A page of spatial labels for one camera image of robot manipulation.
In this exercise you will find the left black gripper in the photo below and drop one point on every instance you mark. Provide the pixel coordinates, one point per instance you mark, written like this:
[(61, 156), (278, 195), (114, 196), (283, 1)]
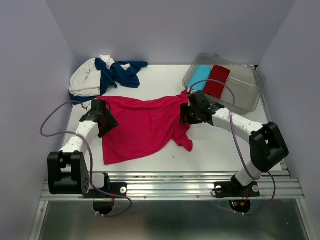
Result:
[(112, 123)]

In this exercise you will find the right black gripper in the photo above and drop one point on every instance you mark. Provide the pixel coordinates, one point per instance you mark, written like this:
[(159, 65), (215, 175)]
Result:
[(184, 109)]

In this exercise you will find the pink t shirt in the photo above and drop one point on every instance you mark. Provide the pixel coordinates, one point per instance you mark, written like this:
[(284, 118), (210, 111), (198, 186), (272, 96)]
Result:
[(145, 127)]

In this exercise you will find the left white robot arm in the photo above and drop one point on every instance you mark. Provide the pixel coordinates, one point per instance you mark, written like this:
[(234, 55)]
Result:
[(70, 170)]

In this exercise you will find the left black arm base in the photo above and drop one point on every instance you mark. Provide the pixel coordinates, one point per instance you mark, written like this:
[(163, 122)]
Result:
[(107, 192)]

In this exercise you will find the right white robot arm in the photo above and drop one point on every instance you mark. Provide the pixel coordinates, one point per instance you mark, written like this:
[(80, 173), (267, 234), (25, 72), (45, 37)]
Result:
[(266, 143)]

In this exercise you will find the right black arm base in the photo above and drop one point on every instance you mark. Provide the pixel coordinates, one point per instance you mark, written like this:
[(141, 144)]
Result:
[(232, 189)]

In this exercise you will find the rolled dark red t shirt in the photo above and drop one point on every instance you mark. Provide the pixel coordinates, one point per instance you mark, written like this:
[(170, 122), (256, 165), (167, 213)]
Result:
[(215, 88)]

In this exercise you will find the rolled cyan t shirt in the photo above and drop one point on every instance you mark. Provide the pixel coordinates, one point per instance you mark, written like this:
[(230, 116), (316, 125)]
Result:
[(201, 73)]

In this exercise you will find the white t shirt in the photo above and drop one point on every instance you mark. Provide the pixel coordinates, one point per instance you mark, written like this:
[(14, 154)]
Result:
[(85, 82)]

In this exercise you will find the navy blue t shirt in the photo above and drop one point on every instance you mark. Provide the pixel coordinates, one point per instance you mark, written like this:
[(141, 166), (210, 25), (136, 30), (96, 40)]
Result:
[(114, 73)]

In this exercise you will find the clear plastic bin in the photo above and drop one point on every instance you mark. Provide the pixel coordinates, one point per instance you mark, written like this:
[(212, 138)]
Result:
[(244, 82)]

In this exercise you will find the aluminium mounting rail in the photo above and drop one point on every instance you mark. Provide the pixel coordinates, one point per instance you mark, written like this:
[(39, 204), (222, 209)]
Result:
[(170, 186)]

